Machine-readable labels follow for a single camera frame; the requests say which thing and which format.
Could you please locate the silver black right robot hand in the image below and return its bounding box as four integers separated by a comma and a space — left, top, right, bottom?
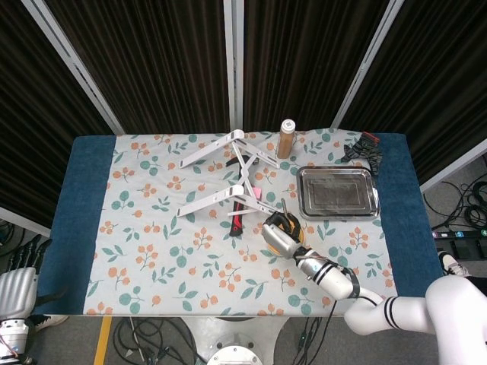
262, 211, 306, 260

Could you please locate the stainless steel tray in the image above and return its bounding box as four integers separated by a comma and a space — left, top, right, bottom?
295, 165, 382, 222

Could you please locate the cream bowl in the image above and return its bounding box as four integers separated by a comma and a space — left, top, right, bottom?
263, 216, 307, 260

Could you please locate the white black shoe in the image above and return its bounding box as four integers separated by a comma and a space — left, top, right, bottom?
437, 250, 471, 277
27, 313, 70, 332

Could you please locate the white folding laptop stand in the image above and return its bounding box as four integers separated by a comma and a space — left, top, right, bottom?
175, 129, 285, 220

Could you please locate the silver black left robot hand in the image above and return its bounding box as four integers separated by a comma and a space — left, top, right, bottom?
0, 234, 69, 317

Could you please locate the black floor cable bundle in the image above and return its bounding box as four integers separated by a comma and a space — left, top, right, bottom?
113, 317, 201, 365
423, 180, 487, 230

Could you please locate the black red handled hammer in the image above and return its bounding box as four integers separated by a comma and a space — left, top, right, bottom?
224, 154, 261, 238

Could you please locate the floral orange berry tablecloth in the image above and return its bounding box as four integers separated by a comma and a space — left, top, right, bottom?
82, 128, 401, 318

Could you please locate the blue table mat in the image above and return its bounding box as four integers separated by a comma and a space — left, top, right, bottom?
32, 132, 448, 316

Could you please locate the brown bottle with white cap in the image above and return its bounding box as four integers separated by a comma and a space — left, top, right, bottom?
275, 118, 298, 160

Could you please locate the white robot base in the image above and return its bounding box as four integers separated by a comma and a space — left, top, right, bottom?
178, 316, 291, 365

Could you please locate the black cable with green light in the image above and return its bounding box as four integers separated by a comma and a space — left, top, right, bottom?
293, 317, 324, 365

